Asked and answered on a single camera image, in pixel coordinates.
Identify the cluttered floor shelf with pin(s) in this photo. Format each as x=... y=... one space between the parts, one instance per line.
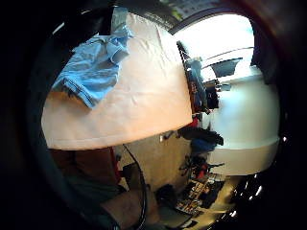
x=198 y=191

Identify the white tablecloth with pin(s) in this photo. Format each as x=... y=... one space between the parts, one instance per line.
x=147 y=96

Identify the the person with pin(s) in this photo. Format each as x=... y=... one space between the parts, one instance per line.
x=86 y=172

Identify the light blue shirt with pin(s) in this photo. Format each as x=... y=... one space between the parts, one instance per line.
x=91 y=68

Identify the dark clothing pile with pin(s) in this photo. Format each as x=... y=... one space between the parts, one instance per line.
x=203 y=135

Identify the white table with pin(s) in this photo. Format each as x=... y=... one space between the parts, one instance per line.
x=246 y=121

